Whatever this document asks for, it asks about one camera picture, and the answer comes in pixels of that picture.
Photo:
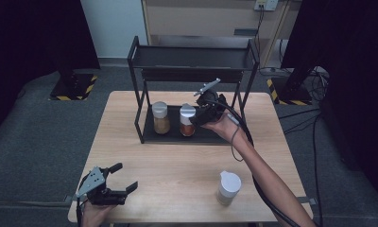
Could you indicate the grey table bracket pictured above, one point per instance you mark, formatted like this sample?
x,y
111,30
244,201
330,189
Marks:
x,y
71,198
307,200

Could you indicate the beige cabinet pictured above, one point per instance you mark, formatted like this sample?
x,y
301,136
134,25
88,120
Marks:
x,y
193,19

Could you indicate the tan powder spice jar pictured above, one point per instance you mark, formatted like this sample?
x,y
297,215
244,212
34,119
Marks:
x,y
161,124

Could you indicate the red powder spice jar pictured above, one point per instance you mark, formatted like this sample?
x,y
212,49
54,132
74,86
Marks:
x,y
187,112

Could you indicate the person's right hand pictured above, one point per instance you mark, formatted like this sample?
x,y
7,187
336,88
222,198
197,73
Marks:
x,y
226,127

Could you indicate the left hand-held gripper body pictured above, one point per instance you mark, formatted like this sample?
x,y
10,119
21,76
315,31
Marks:
x,y
94,184

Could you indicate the hazard striped stand base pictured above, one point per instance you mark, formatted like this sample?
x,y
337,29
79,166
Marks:
x,y
288,93
73,88

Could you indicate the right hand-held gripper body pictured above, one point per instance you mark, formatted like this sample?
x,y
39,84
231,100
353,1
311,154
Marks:
x,y
212,105

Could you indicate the white wall socket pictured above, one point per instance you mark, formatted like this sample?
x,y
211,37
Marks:
x,y
266,4

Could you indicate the person's left hand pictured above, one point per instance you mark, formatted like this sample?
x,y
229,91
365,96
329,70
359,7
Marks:
x,y
94,216

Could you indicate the black metal shelf rack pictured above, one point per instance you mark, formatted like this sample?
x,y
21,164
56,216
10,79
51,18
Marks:
x,y
193,58

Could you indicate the black curtain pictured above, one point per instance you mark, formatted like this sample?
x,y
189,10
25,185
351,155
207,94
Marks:
x,y
351,47
36,31

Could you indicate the grey powder spice jar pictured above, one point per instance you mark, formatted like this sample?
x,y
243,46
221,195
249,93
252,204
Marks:
x,y
229,184

